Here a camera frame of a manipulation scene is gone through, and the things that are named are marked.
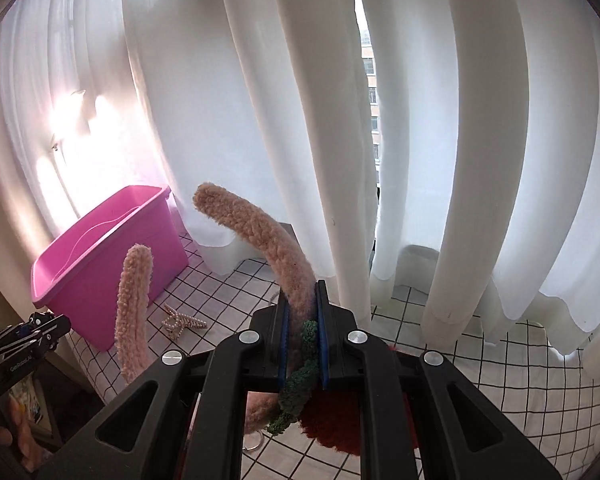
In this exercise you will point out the beige building facade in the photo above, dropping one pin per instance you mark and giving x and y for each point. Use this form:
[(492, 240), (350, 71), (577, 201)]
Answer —
[(369, 65)]

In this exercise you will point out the pink plastic bin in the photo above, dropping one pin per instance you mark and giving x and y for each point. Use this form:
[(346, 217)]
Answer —
[(105, 270)]

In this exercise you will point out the pink fuzzy strawberry headband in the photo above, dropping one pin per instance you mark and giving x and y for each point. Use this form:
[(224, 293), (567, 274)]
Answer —
[(260, 240)]

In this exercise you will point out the white black grid tablecloth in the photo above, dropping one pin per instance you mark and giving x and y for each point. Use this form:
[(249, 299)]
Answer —
[(480, 390)]

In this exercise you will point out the thick cream curtain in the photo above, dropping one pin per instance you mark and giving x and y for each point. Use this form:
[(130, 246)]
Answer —
[(430, 160)]

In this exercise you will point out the large silver bangle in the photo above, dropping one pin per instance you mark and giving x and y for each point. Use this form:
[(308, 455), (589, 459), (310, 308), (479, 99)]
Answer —
[(254, 450)]

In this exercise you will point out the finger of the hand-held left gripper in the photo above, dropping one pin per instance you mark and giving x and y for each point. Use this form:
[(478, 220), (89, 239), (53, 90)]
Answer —
[(50, 332), (24, 329)]

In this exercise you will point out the sheer white curtain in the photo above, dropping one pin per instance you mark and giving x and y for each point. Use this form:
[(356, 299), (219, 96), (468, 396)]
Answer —
[(180, 110)]

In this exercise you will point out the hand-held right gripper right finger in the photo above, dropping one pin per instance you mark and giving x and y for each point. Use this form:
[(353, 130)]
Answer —
[(323, 340)]

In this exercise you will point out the pearl hair claw clip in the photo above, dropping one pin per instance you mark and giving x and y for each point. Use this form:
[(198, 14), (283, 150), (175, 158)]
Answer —
[(180, 324)]

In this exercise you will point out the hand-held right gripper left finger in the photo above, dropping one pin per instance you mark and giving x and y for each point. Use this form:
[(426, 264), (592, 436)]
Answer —
[(282, 355)]

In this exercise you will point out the person's left hand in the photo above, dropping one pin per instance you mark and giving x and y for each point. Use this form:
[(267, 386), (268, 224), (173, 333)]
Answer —
[(27, 447)]

